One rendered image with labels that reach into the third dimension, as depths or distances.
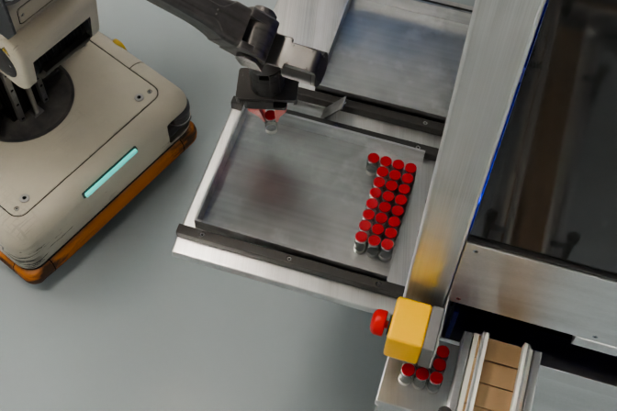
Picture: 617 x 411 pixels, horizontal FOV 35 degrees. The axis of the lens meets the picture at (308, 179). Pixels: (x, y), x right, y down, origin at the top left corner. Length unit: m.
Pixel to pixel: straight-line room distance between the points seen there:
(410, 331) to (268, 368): 1.11
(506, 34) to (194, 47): 2.15
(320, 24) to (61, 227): 0.92
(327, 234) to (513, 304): 0.38
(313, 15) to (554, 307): 0.82
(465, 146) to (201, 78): 1.91
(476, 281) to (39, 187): 1.37
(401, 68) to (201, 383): 1.03
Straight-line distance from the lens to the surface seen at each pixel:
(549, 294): 1.41
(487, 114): 1.09
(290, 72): 1.53
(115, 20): 3.16
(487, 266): 1.38
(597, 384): 1.67
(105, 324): 2.61
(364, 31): 1.94
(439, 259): 1.39
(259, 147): 1.77
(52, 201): 2.48
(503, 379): 1.56
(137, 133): 2.56
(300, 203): 1.71
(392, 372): 1.59
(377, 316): 1.48
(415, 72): 1.89
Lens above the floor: 2.37
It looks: 59 degrees down
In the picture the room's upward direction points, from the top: 2 degrees clockwise
